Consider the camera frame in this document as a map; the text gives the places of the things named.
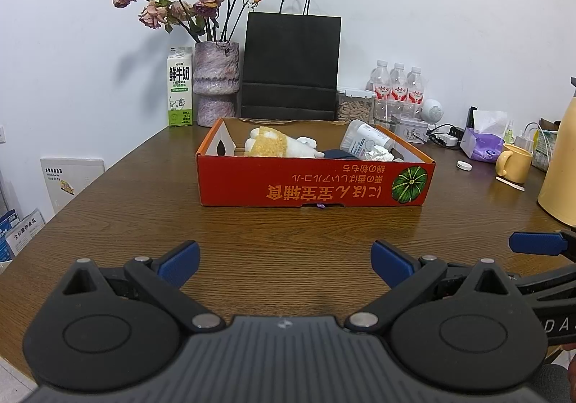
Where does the wooden desktop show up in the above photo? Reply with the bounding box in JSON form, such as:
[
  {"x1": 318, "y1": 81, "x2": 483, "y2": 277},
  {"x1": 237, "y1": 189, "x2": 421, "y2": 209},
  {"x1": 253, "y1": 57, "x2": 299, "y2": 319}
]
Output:
[{"x1": 0, "y1": 121, "x2": 576, "y2": 379}]

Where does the white plastic bottle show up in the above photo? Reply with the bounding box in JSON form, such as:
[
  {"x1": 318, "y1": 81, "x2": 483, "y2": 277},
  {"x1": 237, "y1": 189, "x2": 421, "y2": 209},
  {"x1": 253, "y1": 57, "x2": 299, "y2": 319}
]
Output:
[{"x1": 339, "y1": 119, "x2": 392, "y2": 158}]

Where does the orange cardboard box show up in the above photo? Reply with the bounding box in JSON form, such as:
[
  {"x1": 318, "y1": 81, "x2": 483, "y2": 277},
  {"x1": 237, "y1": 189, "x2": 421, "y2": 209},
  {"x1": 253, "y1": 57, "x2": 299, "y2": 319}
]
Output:
[{"x1": 195, "y1": 117, "x2": 436, "y2": 208}]

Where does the white floral tin box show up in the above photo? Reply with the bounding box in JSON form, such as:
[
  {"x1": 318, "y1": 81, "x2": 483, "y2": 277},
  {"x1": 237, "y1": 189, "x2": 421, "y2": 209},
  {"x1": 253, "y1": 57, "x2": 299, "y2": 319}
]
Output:
[{"x1": 400, "y1": 117, "x2": 429, "y2": 143}]

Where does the white round speaker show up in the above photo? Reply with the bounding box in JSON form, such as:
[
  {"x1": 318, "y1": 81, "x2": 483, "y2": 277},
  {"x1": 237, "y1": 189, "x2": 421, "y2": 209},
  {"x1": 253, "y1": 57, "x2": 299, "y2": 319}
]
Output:
[{"x1": 420, "y1": 99, "x2": 444, "y2": 125}]

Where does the white tissue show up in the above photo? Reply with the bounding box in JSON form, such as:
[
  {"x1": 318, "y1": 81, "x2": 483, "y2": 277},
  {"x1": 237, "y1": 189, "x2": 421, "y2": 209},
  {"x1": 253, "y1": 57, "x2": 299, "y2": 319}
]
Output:
[{"x1": 362, "y1": 144, "x2": 397, "y2": 164}]

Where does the white green milk carton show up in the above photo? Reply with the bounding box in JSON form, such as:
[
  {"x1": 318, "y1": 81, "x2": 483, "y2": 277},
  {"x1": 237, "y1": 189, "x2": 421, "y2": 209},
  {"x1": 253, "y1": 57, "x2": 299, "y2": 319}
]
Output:
[{"x1": 167, "y1": 46, "x2": 194, "y2": 127}]

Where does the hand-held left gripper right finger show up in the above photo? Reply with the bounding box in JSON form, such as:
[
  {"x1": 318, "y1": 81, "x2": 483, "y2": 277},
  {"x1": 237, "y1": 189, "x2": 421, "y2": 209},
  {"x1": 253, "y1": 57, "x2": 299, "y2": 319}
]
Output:
[{"x1": 344, "y1": 240, "x2": 518, "y2": 332}]

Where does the white paper strip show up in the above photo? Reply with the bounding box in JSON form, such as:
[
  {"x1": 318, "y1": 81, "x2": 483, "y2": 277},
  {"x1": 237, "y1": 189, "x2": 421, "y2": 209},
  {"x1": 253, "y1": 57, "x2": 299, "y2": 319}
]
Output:
[{"x1": 496, "y1": 176, "x2": 526, "y2": 192}]

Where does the clear glass cup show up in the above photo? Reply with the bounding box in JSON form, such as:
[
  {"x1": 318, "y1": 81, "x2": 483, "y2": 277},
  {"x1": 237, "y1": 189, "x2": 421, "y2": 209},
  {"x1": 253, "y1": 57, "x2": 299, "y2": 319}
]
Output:
[{"x1": 373, "y1": 98, "x2": 402, "y2": 132}]

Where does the green printed carton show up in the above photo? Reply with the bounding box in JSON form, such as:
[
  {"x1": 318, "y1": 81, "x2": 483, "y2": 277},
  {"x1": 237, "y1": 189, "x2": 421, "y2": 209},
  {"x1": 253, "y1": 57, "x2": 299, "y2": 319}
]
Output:
[{"x1": 532, "y1": 117, "x2": 559, "y2": 173}]

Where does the yellow mug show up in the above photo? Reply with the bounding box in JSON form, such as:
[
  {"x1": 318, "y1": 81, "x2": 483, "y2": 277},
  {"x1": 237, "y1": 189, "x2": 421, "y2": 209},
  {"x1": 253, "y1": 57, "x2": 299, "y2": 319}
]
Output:
[{"x1": 496, "y1": 144, "x2": 534, "y2": 184}]

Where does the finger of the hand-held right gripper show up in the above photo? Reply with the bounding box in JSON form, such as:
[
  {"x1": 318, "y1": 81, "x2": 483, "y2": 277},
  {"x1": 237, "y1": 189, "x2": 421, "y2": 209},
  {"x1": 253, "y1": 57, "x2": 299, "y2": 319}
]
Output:
[
  {"x1": 513, "y1": 263, "x2": 576, "y2": 310},
  {"x1": 509, "y1": 229, "x2": 576, "y2": 263}
]

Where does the yellow white plush toy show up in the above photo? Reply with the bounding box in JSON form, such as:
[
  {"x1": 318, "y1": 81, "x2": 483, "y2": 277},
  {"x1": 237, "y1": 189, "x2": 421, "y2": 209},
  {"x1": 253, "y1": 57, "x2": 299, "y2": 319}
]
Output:
[{"x1": 245, "y1": 126, "x2": 325, "y2": 160}]

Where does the purple tissue pack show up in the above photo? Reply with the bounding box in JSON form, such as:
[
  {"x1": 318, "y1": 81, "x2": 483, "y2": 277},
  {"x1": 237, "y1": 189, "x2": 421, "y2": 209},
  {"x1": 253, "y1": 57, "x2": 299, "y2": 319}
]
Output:
[{"x1": 460, "y1": 110, "x2": 507, "y2": 164}]

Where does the red label water bottle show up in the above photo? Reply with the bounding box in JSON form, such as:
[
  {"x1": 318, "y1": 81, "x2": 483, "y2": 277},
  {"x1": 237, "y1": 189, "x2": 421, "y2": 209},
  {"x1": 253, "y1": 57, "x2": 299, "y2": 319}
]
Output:
[
  {"x1": 369, "y1": 60, "x2": 391, "y2": 100},
  {"x1": 407, "y1": 67, "x2": 426, "y2": 107},
  {"x1": 389, "y1": 63, "x2": 409, "y2": 105}
]

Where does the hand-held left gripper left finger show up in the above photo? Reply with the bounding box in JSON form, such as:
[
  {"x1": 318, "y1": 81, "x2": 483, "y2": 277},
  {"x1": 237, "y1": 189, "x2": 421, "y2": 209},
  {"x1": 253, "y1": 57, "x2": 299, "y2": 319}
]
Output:
[{"x1": 63, "y1": 241, "x2": 226, "y2": 332}]

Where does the pale yellow thermos jug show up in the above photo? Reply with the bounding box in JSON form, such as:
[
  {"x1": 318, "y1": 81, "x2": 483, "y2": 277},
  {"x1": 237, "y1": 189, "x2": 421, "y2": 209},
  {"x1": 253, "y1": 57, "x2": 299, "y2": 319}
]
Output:
[{"x1": 537, "y1": 76, "x2": 576, "y2": 227}]

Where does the purple marbled vase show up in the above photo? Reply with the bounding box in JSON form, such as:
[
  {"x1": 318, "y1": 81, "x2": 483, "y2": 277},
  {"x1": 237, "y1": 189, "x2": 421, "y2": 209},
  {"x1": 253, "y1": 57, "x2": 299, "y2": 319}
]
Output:
[{"x1": 193, "y1": 41, "x2": 240, "y2": 127}]

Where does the white plug with cables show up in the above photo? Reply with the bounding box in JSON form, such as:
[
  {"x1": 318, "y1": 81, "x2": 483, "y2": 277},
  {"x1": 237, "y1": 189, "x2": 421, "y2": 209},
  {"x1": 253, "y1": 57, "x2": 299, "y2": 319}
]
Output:
[{"x1": 514, "y1": 121, "x2": 541, "y2": 150}]

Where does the black paper bag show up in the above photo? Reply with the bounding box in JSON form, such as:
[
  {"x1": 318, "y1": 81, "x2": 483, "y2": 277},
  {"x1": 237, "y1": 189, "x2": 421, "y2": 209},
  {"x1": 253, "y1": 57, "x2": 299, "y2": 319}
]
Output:
[{"x1": 238, "y1": 0, "x2": 342, "y2": 121}]

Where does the blue white printed package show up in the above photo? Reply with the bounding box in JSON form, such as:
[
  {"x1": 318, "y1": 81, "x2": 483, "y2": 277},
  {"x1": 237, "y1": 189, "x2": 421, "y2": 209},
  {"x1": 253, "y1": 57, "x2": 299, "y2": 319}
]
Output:
[{"x1": 0, "y1": 207, "x2": 46, "y2": 264}]

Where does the clear seed container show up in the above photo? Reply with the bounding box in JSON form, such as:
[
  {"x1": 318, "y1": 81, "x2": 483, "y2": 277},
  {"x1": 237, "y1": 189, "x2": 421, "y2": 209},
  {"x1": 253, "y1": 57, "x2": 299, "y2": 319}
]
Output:
[{"x1": 337, "y1": 89, "x2": 376, "y2": 124}]

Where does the white printed board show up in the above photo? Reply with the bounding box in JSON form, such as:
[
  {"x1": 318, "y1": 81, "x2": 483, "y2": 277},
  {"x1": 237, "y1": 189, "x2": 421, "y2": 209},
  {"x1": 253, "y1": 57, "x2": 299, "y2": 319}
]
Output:
[{"x1": 40, "y1": 156, "x2": 106, "y2": 211}]

